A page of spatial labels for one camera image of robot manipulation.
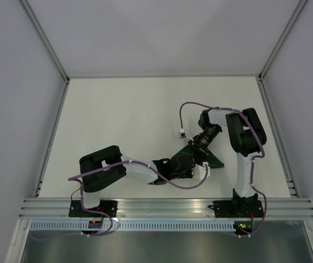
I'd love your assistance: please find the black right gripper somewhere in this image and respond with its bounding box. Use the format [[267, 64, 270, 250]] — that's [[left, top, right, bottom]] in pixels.
[[187, 124, 221, 165]]

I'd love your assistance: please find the dark green cloth napkin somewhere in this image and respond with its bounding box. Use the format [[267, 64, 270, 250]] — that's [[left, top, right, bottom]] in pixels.
[[172, 144, 224, 169]]

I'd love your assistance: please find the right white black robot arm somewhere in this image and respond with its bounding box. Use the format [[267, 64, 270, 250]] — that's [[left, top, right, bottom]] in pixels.
[[191, 108, 267, 217]]

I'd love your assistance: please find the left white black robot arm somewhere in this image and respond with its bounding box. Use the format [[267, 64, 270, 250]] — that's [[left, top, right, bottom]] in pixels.
[[79, 145, 195, 217]]

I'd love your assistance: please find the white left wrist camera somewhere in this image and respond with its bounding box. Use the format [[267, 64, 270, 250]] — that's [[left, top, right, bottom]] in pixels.
[[192, 162, 211, 180]]

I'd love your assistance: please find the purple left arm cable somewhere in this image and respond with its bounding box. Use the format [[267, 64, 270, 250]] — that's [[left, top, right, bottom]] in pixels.
[[30, 160, 210, 242]]

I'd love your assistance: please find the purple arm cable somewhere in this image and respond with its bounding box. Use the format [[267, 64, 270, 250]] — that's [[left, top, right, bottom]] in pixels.
[[30, 160, 210, 242], [178, 101, 268, 238]]

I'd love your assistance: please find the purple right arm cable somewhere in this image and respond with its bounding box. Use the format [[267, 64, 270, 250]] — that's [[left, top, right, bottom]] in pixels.
[[178, 101, 268, 238]]

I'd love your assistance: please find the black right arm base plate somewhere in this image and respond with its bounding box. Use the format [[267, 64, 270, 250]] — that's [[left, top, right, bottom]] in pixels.
[[212, 200, 264, 218]]

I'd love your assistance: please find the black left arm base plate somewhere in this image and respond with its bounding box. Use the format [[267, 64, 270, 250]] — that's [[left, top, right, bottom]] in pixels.
[[69, 200, 118, 218]]

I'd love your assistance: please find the right aluminium side rail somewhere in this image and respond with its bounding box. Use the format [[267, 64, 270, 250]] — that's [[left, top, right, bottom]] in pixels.
[[256, 75, 300, 198]]

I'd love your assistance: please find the aluminium side rail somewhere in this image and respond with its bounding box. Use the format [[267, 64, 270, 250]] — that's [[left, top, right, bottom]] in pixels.
[[256, 75, 300, 198], [32, 78, 70, 198]]

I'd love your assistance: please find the left aluminium side rail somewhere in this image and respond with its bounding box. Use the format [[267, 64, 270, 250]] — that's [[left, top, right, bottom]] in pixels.
[[32, 78, 70, 198]]

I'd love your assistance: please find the aluminium front frame rail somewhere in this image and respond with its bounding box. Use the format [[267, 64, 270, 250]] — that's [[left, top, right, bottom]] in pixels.
[[19, 198, 313, 220]]

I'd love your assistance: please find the white slotted cable duct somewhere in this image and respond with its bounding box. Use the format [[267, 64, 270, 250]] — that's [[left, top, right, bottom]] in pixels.
[[30, 220, 235, 232]]

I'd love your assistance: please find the right aluminium frame post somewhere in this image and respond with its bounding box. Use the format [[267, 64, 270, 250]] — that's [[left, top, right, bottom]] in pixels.
[[257, 0, 309, 82]]

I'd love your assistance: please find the aluminium frame post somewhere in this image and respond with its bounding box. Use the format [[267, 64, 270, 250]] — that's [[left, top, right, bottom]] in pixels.
[[18, 0, 70, 83], [257, 0, 309, 82]]

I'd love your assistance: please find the left aluminium frame post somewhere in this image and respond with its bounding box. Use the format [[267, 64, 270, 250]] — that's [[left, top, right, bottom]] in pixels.
[[18, 0, 70, 83]]

